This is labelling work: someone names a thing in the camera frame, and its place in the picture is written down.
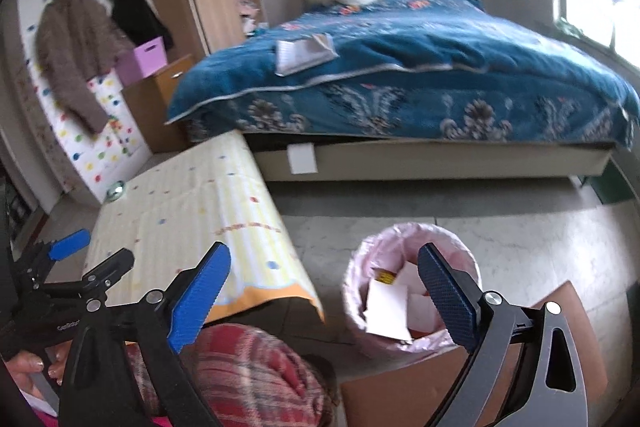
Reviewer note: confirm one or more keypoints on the black garment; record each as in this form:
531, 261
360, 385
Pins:
135, 7

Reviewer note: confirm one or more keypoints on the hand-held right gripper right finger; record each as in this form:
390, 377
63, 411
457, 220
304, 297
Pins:
447, 297

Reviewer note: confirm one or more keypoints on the yellow red wrapper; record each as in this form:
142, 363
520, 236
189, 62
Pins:
386, 276

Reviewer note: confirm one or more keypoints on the yellow striped dotted tablecloth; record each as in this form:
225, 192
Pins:
190, 197

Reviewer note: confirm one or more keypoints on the white paper tag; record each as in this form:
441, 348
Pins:
302, 159

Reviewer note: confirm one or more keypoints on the person's left hand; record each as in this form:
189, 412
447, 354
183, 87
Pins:
22, 364

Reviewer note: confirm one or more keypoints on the white paper sheet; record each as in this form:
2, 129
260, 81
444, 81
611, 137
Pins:
387, 307

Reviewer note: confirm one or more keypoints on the white grey booklet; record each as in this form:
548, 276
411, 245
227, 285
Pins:
300, 54

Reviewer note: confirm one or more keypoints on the green box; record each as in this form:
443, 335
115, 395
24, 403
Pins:
610, 182

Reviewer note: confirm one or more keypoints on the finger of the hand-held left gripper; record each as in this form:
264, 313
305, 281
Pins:
117, 264
70, 243

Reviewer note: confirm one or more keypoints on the blue floral blanket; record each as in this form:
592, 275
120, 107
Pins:
425, 57

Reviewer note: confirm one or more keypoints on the beige upholstered bed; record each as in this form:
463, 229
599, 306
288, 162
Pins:
425, 162

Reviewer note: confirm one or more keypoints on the red plaid pants leg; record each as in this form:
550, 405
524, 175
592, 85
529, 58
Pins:
260, 372

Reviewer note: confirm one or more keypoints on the purple storage box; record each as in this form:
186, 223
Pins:
145, 59

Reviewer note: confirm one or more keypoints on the small silver round object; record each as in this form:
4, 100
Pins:
117, 191

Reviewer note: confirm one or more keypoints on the polka dot white cabinet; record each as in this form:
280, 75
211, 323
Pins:
100, 147

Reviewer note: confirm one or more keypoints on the wooden nightstand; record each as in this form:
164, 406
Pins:
150, 107

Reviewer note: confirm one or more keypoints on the brown fuzzy coat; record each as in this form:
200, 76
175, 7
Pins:
75, 47

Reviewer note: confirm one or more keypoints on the brown cardboard box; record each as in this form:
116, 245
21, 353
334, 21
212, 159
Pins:
400, 392

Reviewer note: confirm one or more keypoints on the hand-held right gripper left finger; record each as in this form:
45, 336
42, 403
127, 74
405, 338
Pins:
200, 297

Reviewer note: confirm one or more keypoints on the pink lined trash bin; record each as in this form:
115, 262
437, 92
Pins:
360, 267

